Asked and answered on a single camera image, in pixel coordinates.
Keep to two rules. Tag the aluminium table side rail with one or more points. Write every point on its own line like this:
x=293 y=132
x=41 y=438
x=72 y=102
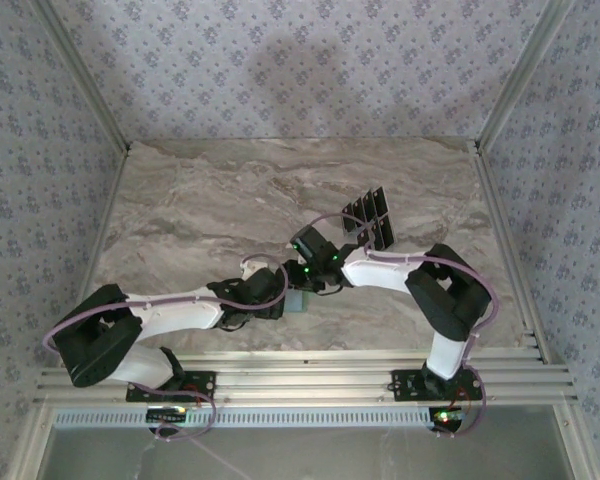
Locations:
x=510 y=250
x=97 y=260

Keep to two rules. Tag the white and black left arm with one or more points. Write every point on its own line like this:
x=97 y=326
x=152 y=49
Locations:
x=180 y=315

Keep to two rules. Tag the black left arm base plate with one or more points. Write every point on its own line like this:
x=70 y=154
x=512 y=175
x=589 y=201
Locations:
x=205 y=385

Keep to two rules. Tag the grey card display rack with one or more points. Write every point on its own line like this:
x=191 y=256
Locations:
x=375 y=220

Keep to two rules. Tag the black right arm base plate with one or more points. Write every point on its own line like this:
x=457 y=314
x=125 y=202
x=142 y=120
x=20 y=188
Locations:
x=405 y=385

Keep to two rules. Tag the small controller board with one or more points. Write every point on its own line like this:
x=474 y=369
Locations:
x=167 y=415
x=447 y=417

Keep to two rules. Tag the grey metal lower shelf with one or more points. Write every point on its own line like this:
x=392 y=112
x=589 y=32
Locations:
x=330 y=455

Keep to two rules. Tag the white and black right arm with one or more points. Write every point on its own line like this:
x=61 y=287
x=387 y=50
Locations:
x=380 y=270

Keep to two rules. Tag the aluminium corner post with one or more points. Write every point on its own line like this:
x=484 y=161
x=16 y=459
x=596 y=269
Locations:
x=85 y=80
x=525 y=75

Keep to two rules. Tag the green card holder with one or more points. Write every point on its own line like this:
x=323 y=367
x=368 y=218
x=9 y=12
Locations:
x=300 y=304

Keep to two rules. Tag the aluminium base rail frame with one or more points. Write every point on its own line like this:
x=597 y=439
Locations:
x=305 y=380

